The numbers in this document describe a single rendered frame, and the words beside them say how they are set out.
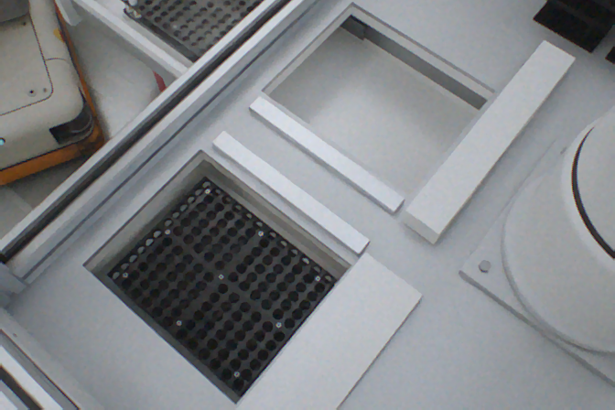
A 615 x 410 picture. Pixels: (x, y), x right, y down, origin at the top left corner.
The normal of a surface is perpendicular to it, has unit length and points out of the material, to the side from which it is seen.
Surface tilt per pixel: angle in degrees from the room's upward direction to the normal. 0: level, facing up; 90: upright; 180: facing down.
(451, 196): 0
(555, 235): 90
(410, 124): 0
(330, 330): 0
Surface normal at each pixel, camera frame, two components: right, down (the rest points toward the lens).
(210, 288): 0.00, -0.44
